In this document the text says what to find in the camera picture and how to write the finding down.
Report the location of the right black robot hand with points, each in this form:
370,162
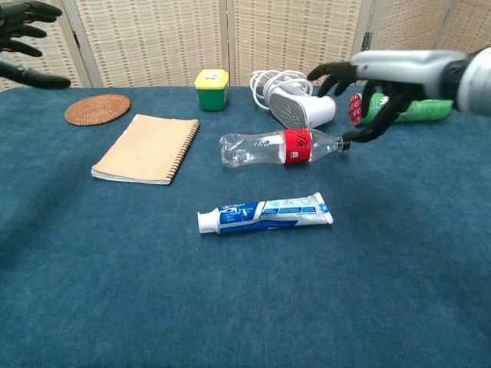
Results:
403,67

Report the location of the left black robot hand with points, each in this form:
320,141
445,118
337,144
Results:
15,15

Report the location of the blue white toothpaste tube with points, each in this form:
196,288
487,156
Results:
276,214

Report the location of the white plastic bottle nozzle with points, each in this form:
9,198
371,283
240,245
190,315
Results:
208,222

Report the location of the brass screen hinge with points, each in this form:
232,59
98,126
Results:
367,41

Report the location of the green cylindrical snack can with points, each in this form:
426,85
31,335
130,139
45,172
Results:
422,111

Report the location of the dark screen hinge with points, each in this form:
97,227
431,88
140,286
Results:
76,39

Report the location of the white handheld appliance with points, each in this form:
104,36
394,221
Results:
307,109

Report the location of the round woven rattan coaster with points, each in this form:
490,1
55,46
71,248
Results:
97,110

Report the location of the clear bottle with red label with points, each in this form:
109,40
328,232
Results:
295,147

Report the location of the woven folding screen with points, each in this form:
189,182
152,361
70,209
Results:
153,38

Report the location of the tan spiral notebook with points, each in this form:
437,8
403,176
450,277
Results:
145,149

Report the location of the green container with yellow lid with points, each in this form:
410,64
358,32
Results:
211,97

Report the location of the blue table cloth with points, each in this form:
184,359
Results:
245,287

